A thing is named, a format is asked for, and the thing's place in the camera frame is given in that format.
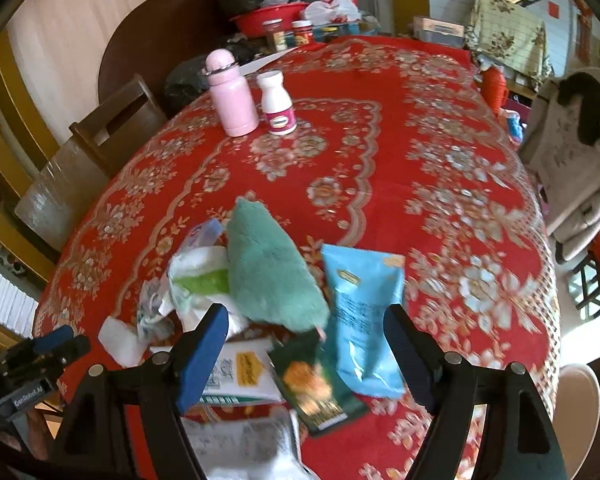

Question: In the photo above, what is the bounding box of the cardboard box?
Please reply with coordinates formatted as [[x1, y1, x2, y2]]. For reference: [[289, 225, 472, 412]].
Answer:
[[412, 15, 467, 46]]

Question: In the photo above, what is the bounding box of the light blue snack pouch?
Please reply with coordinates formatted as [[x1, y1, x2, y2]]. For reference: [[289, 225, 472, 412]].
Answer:
[[320, 244, 407, 400]]

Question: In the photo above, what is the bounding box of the crumpled patterned wrapper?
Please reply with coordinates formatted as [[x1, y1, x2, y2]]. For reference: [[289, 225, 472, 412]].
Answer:
[[137, 280, 176, 341]]

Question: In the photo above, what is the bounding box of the floral cloth cover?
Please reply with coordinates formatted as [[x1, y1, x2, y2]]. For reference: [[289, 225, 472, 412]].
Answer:
[[464, 0, 553, 91]]

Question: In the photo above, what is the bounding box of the cream coat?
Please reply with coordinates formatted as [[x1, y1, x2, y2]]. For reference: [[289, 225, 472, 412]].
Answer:
[[520, 66, 600, 263]]

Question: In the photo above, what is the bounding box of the small white blue wrapper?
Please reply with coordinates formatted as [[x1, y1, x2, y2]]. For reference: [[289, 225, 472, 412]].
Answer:
[[190, 220, 226, 251]]

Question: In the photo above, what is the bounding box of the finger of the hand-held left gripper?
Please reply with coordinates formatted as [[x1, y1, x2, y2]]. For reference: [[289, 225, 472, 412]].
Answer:
[[30, 336, 92, 376], [32, 326, 75, 353]]

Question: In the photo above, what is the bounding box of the blue plastic bag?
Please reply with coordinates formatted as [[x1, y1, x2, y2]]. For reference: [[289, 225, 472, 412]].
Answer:
[[505, 110, 526, 143]]

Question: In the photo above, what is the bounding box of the white green tissue pack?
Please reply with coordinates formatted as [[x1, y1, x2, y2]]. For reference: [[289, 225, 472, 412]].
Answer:
[[167, 245, 251, 333]]

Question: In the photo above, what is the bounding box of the blue packet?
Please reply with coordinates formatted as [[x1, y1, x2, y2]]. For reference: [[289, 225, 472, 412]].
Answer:
[[315, 20, 376, 41]]

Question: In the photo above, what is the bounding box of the white paper sheet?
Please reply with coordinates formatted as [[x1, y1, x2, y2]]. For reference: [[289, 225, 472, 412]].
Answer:
[[240, 50, 291, 76]]

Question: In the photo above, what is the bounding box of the crumpled white tissue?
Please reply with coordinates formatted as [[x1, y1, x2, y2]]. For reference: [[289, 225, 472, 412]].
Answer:
[[98, 316, 146, 367]]

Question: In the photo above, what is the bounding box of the green plush cloth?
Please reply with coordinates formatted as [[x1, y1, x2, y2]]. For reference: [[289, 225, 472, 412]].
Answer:
[[226, 197, 331, 333]]

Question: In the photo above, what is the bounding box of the pink bottle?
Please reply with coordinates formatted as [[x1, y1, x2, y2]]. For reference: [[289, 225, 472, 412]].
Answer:
[[203, 50, 260, 137]]

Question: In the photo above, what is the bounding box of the wooden chair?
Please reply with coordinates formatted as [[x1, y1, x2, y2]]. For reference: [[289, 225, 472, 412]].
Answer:
[[15, 74, 170, 256]]

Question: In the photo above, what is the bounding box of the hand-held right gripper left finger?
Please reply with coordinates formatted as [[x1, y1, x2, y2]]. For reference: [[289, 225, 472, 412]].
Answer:
[[50, 304, 229, 480]]

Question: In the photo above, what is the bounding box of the white red plastic bag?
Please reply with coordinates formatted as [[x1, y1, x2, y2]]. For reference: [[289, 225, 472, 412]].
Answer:
[[300, 0, 363, 25]]

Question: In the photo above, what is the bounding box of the red thermos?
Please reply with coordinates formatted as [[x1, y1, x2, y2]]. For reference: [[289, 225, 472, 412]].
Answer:
[[481, 66, 510, 116]]

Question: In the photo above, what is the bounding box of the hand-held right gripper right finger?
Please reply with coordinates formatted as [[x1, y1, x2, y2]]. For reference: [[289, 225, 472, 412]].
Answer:
[[383, 304, 568, 480]]

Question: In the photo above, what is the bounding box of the dark green packet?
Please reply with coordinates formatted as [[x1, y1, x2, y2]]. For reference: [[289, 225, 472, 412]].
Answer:
[[269, 332, 371, 438]]

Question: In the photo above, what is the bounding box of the red floral tablecloth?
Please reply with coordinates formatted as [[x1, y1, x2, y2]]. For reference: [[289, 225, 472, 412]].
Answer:
[[32, 35, 563, 480]]

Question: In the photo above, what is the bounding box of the white pill bottle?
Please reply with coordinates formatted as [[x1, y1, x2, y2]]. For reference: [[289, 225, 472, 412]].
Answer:
[[256, 71, 298, 136]]

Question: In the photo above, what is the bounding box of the round dark wooden tabletop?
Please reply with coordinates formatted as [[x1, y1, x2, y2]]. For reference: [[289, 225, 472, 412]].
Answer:
[[98, 0, 246, 106]]

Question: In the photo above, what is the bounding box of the white green medicine box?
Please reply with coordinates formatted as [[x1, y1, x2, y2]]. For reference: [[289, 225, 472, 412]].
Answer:
[[197, 339, 283, 406]]

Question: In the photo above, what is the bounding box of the red basin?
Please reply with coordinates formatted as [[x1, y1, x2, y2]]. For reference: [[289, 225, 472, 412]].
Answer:
[[229, 2, 313, 38]]

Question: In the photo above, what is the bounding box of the black plastic bag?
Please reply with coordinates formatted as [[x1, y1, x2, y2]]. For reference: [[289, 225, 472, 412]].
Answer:
[[165, 42, 261, 111]]

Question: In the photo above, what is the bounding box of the wooden stool red cushion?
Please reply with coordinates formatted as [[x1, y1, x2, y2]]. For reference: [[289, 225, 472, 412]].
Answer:
[[567, 227, 600, 321]]

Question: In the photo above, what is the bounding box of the cream waste bin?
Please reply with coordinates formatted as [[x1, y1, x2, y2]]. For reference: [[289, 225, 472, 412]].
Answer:
[[552, 364, 600, 480]]

